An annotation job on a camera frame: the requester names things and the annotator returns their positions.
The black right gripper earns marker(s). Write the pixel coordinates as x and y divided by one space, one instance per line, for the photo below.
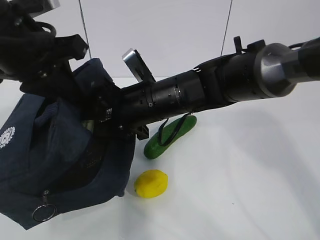
102 109

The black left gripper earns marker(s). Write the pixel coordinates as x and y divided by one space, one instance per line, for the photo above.
32 53

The green lid glass container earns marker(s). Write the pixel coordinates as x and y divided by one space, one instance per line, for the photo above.
89 125

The green cucumber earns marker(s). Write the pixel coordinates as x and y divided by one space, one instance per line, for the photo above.
167 135

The dark navy lunch bag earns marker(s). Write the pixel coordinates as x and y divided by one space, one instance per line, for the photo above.
51 164

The yellow lemon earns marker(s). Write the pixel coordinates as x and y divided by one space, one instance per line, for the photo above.
151 183

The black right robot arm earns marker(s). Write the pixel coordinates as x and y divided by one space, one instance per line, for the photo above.
256 72

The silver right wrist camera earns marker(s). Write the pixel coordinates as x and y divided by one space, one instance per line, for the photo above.
137 66

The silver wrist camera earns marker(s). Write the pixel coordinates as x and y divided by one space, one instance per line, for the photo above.
35 6
137 66

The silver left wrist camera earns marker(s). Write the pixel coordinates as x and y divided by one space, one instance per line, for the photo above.
35 6

